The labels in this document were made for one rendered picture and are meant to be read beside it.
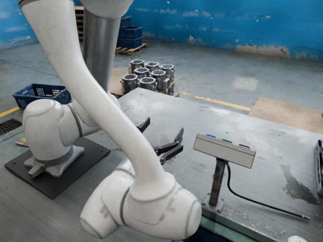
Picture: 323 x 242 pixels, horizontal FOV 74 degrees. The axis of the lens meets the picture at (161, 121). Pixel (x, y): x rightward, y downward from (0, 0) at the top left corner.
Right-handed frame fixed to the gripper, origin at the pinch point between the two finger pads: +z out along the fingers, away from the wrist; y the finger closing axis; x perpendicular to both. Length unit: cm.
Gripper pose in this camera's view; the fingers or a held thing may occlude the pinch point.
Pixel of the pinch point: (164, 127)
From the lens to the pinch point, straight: 79.4
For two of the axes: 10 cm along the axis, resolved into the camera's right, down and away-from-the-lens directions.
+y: 9.0, 2.8, -3.3
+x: 0.1, -7.7, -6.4
